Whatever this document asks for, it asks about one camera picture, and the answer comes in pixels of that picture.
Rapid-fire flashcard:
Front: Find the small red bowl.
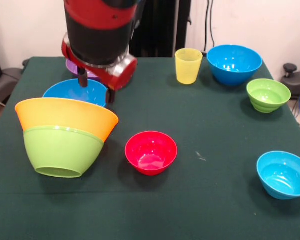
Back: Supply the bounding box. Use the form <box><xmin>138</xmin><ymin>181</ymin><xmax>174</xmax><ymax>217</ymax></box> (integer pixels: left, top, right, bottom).
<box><xmin>124</xmin><ymin>130</ymin><xmax>178</xmax><ymax>177</ymax></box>

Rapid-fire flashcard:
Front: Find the small light blue bowl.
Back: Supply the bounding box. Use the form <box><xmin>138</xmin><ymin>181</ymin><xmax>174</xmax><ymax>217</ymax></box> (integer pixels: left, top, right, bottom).
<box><xmin>256</xmin><ymin>150</ymin><xmax>300</xmax><ymax>201</ymax></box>

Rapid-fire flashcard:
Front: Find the small green bowl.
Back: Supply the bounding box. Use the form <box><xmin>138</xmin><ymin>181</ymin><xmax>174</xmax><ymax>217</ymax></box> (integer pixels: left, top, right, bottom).
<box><xmin>246</xmin><ymin>78</ymin><xmax>292</xmax><ymax>114</ymax></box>

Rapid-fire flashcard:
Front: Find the large orange bowl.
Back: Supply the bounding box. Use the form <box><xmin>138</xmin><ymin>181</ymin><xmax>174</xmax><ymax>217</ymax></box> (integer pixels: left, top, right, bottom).
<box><xmin>14</xmin><ymin>97</ymin><xmax>120</xmax><ymax>143</ymax></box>

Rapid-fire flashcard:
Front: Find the yellow cup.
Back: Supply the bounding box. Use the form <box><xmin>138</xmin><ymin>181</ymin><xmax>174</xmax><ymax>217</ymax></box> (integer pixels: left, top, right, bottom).
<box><xmin>175</xmin><ymin>48</ymin><xmax>204</xmax><ymax>85</ymax></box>

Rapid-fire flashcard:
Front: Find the dark gray stand base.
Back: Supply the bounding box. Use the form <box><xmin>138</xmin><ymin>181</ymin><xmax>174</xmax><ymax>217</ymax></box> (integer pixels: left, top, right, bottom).
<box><xmin>0</xmin><ymin>67</ymin><xmax>23</xmax><ymax>105</ymax></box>

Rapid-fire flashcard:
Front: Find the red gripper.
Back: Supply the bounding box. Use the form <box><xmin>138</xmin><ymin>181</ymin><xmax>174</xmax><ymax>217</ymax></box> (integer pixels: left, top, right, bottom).
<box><xmin>61</xmin><ymin>33</ymin><xmax>139</xmax><ymax>104</ymax></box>

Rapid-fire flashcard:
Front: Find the large green bowl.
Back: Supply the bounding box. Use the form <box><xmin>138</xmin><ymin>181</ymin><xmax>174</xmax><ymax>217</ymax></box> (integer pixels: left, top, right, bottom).
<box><xmin>23</xmin><ymin>125</ymin><xmax>105</xmax><ymax>179</ymax></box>

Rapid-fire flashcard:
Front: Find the black stand base with knob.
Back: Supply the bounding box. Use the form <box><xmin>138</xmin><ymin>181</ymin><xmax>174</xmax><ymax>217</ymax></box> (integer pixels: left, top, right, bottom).
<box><xmin>278</xmin><ymin>63</ymin><xmax>300</xmax><ymax>100</ymax></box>

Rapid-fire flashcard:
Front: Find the large purple bowl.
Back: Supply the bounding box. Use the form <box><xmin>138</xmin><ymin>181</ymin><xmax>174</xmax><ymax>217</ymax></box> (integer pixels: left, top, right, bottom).
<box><xmin>65</xmin><ymin>58</ymin><xmax>103</xmax><ymax>82</ymax></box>

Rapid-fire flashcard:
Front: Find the black wall cable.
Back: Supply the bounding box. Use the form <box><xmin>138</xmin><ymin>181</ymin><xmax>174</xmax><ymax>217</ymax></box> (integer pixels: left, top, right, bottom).
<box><xmin>203</xmin><ymin>0</ymin><xmax>216</xmax><ymax>53</ymax></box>

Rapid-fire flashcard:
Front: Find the dark green tablecloth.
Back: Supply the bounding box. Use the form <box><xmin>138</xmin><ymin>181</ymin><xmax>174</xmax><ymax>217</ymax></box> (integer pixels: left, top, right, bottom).
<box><xmin>0</xmin><ymin>56</ymin><xmax>300</xmax><ymax>240</ymax></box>

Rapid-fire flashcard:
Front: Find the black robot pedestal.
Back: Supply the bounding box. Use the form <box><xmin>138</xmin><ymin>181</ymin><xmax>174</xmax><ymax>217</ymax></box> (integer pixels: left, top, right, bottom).
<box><xmin>129</xmin><ymin>0</ymin><xmax>192</xmax><ymax>59</ymax></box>

